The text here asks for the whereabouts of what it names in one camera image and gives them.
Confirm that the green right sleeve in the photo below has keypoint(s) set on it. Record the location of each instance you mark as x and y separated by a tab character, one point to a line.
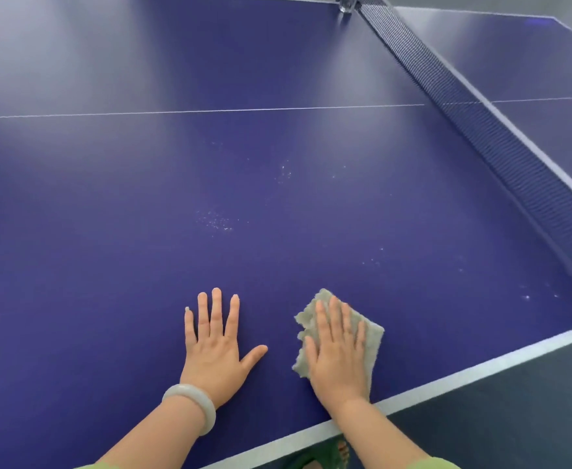
435	464

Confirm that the person's right forearm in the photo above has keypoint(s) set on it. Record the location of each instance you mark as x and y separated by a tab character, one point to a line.
378	439

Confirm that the person's right foot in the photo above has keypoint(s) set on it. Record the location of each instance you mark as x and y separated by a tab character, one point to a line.
340	454

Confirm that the green right slipper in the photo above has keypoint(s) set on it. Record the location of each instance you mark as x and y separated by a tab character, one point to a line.
310	459

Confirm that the dark table tennis net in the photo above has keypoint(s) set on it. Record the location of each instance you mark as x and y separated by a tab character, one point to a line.
510	156

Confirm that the grey cleaning cloth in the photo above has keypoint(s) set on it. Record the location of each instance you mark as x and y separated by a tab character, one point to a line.
305	317

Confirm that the person's right hand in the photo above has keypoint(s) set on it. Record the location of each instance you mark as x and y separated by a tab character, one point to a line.
337	371

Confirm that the blue table tennis table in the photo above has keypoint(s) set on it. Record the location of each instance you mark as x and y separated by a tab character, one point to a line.
217	190

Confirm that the person's left hand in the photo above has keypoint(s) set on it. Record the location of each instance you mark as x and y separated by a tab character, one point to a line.
212	366

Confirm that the person's left forearm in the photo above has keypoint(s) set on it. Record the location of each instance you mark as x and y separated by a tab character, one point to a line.
154	439

